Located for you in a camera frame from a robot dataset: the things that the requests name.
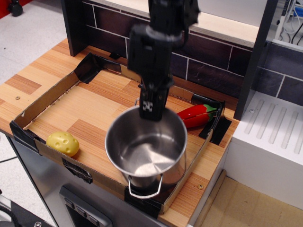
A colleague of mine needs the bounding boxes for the black cable bundle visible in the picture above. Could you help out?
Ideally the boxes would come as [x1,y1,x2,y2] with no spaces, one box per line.
[0,203,19,227]

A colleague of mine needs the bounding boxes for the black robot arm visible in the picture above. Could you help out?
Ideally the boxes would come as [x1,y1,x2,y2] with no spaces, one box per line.
[127,0,200,121]

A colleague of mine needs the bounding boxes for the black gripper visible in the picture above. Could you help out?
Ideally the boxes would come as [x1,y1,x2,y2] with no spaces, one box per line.
[128,24,173,122]

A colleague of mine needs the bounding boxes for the dark grey left upright post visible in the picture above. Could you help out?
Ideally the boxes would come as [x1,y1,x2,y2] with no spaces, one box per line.
[61,0,88,56]

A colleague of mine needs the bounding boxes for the black caster wheel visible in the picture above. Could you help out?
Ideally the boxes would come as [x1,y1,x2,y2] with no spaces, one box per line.
[8,0,23,17]

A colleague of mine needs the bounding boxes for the dark grey right upright post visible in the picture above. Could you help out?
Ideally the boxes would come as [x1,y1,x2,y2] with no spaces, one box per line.
[234,0,282,120]

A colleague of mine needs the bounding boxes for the dark grey upright post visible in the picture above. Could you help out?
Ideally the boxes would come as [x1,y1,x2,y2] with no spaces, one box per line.
[61,0,88,56]
[234,0,282,120]

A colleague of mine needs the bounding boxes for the yellow toy potato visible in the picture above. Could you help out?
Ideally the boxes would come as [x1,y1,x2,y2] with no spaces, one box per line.
[46,131,80,157]

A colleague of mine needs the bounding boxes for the white ribbed sink drainer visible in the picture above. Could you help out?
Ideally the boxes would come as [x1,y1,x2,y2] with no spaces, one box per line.
[224,92,303,209]

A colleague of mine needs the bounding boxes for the cardboard fence with black tape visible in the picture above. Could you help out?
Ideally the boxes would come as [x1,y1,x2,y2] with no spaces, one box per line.
[10,53,237,219]

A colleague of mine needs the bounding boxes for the grey oven control panel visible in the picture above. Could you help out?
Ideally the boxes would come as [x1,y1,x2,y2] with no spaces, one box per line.
[59,186,113,227]

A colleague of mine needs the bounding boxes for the red toy chili pepper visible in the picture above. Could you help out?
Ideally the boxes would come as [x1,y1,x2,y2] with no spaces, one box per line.
[177,104,217,129]

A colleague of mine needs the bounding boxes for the stainless steel pot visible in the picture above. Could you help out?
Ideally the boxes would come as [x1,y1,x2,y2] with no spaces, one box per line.
[105,106,187,199]

